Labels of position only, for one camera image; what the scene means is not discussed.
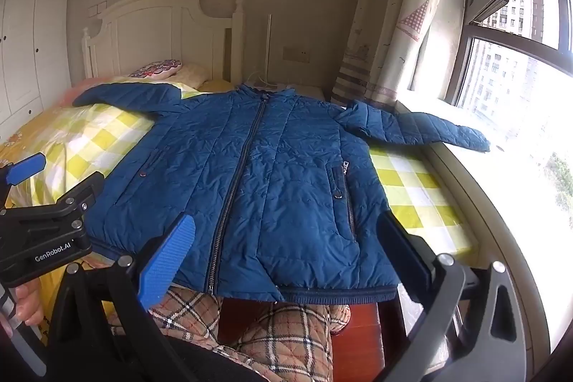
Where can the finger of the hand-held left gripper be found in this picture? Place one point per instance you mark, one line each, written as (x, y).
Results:
(85, 187)
(27, 168)

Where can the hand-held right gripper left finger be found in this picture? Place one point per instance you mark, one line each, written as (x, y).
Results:
(168, 261)

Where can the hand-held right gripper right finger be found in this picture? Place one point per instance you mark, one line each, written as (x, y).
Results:
(403, 252)

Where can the blue quilted jacket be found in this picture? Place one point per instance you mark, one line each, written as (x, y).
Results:
(277, 185)

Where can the person's left hand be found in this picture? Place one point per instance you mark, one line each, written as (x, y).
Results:
(30, 302)

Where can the yellow checked bed sheet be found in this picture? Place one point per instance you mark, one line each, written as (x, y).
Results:
(416, 185)

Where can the pink blanket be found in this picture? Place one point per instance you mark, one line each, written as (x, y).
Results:
(85, 89)

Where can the white window sill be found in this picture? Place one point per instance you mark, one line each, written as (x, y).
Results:
(515, 185)

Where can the colourful patterned pillow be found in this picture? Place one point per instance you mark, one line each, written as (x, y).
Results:
(156, 68)

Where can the white wardrobe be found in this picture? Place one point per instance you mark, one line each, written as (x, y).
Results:
(27, 28)

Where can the person's plaid trousers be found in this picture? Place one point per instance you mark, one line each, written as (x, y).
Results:
(286, 341)

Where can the cream pillow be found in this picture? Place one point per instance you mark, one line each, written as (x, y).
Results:
(193, 73)

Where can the yellow cushion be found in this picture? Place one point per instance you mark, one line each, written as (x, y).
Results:
(217, 85)

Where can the white bed headboard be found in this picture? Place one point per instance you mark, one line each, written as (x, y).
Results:
(156, 33)

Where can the white bedside table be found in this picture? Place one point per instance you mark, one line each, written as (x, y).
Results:
(309, 91)

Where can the sailboat print curtain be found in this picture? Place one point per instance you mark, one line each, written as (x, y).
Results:
(394, 6)

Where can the high-rise buildings outside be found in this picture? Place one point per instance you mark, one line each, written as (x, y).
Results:
(523, 19)

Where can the beige wall socket plate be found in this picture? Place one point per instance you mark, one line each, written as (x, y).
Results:
(303, 55)

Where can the beige wall switch plate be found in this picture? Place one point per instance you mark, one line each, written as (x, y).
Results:
(289, 53)

